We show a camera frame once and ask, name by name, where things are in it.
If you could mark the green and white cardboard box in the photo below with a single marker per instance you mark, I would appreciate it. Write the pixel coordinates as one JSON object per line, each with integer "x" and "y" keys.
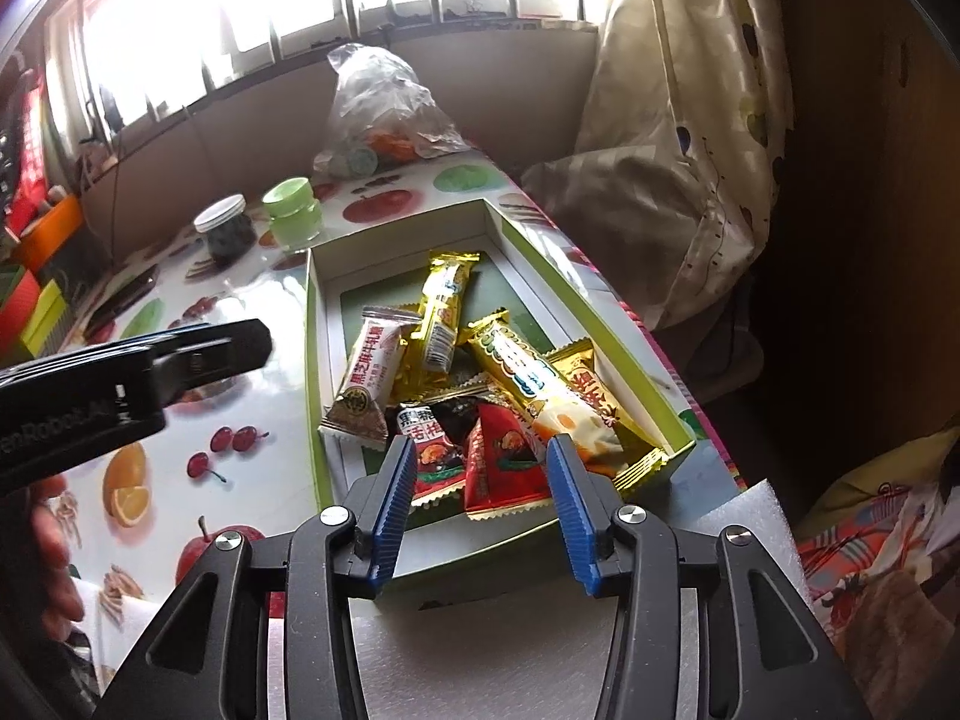
{"x": 322, "y": 360}

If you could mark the person's left hand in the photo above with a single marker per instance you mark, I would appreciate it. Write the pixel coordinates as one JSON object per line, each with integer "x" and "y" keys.
{"x": 56, "y": 540}

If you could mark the yellow packet red print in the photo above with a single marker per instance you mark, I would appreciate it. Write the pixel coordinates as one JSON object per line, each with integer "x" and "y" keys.
{"x": 596, "y": 390}

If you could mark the fruit print tablecloth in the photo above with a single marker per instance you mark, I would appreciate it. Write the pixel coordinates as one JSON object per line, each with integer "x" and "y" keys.
{"x": 247, "y": 465}

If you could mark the dark jar white lid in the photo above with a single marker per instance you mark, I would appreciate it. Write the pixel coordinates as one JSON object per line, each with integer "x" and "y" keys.
{"x": 223, "y": 236}

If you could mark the white candy packet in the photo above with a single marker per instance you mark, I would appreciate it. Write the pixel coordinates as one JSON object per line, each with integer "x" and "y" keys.
{"x": 367, "y": 375}

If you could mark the red ribbed box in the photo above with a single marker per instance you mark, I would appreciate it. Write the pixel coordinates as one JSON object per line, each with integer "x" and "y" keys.
{"x": 19, "y": 300}

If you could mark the black phone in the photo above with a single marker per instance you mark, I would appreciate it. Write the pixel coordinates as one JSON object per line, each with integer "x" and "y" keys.
{"x": 120, "y": 300}

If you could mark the slim gold snack bar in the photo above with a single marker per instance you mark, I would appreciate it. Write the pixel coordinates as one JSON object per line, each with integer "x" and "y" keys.
{"x": 442, "y": 307}

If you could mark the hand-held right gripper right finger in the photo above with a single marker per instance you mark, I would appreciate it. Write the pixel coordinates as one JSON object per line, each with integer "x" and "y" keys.
{"x": 574, "y": 517}

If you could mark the orange storage box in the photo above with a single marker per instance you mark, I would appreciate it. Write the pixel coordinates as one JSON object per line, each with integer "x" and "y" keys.
{"x": 49, "y": 232}

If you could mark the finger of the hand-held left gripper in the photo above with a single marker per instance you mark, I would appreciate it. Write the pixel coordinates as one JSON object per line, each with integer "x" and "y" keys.
{"x": 217, "y": 352}

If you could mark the cream patterned curtain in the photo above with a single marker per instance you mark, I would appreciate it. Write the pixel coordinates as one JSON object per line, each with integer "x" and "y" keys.
{"x": 675, "y": 127}

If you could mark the green plastic jar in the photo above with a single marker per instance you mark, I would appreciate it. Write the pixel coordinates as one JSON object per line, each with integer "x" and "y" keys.
{"x": 294, "y": 217}

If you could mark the red triangular snack packet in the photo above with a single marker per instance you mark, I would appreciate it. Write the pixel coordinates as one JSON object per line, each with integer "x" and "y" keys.
{"x": 502, "y": 465}

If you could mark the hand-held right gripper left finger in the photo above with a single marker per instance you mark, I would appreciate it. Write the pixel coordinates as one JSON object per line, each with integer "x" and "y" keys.
{"x": 394, "y": 510}

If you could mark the red plum candy packet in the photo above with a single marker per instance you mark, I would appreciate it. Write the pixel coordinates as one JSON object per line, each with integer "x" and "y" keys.
{"x": 439, "y": 457}

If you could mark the small green jelly cup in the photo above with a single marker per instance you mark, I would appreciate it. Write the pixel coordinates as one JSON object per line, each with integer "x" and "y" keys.
{"x": 364, "y": 160}

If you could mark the lime green striped box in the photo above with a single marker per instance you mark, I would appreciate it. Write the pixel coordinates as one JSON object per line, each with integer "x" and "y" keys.
{"x": 45, "y": 319}

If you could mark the clear plastic bag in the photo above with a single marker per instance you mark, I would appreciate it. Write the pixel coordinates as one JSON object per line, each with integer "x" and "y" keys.
{"x": 382, "y": 97}

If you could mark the colourful printed blanket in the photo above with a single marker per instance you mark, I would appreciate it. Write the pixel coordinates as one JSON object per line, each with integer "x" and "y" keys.
{"x": 877, "y": 562}

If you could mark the gold snack bar blue print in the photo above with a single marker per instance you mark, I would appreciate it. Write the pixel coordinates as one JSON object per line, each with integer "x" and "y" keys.
{"x": 525, "y": 375}

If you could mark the large red snack bag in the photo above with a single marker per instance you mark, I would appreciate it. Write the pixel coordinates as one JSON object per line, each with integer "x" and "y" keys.
{"x": 36, "y": 142}

